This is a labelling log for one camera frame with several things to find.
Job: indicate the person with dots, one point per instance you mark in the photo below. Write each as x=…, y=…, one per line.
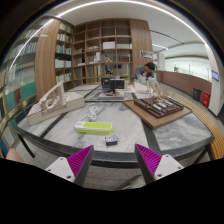
x=142, y=70

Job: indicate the green and white power strip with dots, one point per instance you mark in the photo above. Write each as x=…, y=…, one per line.
x=95, y=126

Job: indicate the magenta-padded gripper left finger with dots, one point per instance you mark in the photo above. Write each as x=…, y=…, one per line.
x=78, y=163

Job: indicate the wall poster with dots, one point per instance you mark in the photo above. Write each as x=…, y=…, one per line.
x=146, y=55

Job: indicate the white slatted architectural model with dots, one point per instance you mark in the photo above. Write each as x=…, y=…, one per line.
x=55, y=106

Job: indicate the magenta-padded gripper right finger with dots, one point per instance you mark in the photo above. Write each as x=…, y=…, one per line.
x=150, y=163

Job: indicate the red bin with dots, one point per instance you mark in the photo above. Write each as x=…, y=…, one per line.
x=206, y=99

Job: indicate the dark bin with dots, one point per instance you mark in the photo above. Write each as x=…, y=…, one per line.
x=196, y=94

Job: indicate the wooden shelf unit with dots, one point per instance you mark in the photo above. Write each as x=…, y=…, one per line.
x=106, y=50

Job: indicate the book-filled shelf unit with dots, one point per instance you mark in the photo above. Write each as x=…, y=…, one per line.
x=20, y=90

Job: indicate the small black charger block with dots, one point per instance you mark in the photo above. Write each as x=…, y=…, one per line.
x=111, y=140

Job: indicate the small white architectural models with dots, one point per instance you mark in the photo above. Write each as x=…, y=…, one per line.
x=146, y=86

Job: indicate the wall screen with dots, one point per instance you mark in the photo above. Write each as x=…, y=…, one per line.
x=215, y=75

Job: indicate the flat wooden base board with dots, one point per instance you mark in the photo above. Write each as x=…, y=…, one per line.
x=156, y=120

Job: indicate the black display boxes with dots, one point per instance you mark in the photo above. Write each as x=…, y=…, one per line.
x=111, y=85

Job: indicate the dark brown building model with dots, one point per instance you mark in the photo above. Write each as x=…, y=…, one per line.
x=158, y=107

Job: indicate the curved wooden slatted bench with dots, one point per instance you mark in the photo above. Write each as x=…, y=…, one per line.
x=211, y=130

